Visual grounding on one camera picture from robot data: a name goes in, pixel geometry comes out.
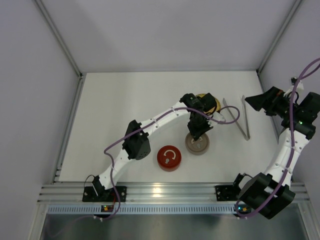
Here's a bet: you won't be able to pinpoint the beige round lid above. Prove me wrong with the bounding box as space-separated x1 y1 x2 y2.
184 133 210 152

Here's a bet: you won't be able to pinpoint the red round lid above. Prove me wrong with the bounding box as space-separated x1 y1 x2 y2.
157 145 182 166

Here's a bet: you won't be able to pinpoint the steel tongs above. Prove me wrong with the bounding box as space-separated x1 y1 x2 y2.
222 95 251 141

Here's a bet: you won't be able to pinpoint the red-banded steel container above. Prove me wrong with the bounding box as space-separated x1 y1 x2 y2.
159 164 180 172

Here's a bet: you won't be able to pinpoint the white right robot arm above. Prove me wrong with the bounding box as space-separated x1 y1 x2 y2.
233 87 320 220

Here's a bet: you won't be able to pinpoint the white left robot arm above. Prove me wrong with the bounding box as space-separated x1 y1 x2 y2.
92 93 218 197

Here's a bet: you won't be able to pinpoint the beige-banded steel container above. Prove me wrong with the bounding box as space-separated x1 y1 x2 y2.
187 149 207 156

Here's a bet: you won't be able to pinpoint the round bamboo plate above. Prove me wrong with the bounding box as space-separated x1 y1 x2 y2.
196 93 221 116

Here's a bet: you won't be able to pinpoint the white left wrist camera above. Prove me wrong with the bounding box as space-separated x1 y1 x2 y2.
214 111 226 123

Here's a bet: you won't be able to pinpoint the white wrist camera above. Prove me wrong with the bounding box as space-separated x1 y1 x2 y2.
214 111 226 123
289 77 304 94

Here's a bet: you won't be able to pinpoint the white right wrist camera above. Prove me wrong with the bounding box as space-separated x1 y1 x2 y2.
289 77 304 94

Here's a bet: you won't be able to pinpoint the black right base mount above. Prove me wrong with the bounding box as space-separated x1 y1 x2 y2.
214 184 241 202

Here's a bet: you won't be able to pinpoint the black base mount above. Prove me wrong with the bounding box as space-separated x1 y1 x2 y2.
214 184 241 202
82 185 128 203

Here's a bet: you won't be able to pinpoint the aluminium rail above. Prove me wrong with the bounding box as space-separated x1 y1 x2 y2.
37 181 311 204

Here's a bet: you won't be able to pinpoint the right aluminium frame post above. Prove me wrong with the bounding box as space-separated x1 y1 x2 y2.
256 0 305 75

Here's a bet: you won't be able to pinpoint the aluminium frame post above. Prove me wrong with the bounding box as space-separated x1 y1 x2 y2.
256 0 305 75
32 0 83 79

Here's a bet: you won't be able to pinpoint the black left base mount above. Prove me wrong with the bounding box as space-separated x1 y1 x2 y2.
82 185 128 203

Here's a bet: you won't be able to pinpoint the slotted cable duct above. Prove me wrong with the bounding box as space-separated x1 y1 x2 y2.
47 203 236 215

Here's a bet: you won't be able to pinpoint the left aluminium frame post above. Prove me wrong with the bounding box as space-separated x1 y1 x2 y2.
32 0 83 79

